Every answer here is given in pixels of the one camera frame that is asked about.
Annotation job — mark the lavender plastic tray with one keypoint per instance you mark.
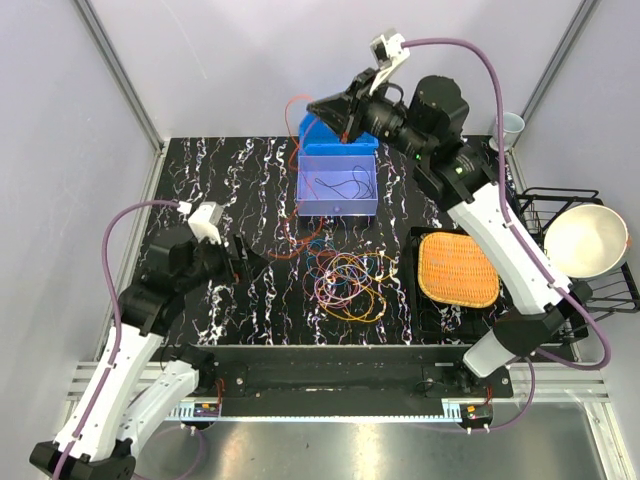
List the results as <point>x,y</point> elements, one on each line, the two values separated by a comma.
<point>343,186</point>

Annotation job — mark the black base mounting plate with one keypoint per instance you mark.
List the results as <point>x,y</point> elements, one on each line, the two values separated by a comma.
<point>331,383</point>

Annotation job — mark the blue plastic bin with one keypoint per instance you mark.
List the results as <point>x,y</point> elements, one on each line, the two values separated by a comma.
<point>319,140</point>

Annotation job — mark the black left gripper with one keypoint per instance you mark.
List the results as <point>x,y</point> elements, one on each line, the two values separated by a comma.
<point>246,263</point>

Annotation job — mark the black wire dish rack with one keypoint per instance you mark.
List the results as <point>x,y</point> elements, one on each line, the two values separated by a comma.
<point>538,207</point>

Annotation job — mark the large white bowl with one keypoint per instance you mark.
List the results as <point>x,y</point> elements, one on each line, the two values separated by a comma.
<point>587,241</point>

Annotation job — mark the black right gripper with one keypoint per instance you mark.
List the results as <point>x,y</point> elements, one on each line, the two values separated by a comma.
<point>336,109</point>

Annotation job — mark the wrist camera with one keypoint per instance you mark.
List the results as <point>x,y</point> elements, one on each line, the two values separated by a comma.
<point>389,54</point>
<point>204,222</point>

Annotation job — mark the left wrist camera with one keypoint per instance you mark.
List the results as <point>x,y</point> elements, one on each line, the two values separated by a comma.
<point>204,222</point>

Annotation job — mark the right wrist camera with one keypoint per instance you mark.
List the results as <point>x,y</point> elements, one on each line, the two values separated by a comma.
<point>389,54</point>

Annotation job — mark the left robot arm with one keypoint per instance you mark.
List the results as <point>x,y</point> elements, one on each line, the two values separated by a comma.
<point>111,425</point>

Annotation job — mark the aluminium frame rail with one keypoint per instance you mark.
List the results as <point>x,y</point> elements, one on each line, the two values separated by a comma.
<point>554,384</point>

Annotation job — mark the white ceramic mug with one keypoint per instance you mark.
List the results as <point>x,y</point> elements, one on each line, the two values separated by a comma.
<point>513,125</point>

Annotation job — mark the black plastic tray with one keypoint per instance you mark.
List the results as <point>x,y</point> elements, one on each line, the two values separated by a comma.
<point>435,322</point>

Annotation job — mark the woven orange bamboo mat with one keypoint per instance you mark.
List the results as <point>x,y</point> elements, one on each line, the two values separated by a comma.
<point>452,269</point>

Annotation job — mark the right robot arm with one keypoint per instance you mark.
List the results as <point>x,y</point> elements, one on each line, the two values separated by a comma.
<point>463,185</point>

